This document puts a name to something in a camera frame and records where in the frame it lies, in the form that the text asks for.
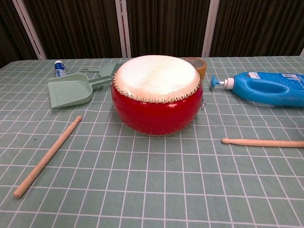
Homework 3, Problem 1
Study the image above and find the wooden drumstick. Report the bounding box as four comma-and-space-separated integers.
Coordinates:
221, 138, 304, 148
13, 115, 83, 198

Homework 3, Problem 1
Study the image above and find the red drum with white skin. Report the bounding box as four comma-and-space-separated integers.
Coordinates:
111, 55, 205, 136

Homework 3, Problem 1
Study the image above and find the green plastic hand brush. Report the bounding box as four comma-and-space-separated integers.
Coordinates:
80, 63, 117, 78

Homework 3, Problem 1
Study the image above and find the brown packing tape roll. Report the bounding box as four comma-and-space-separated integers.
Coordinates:
182, 57, 208, 80

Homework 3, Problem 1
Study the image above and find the green checked tablecloth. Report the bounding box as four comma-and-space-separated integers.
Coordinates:
0, 56, 304, 228

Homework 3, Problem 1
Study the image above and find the green plastic dustpan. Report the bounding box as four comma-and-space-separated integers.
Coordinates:
47, 73, 114, 110

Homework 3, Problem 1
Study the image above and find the dark pleated curtain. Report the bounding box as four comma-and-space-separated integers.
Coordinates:
0, 0, 304, 68

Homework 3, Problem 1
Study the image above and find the blue and white tube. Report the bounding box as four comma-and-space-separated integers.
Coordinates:
54, 60, 68, 78

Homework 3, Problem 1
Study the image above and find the blue detergent pump bottle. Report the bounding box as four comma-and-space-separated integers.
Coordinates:
209, 72, 304, 107

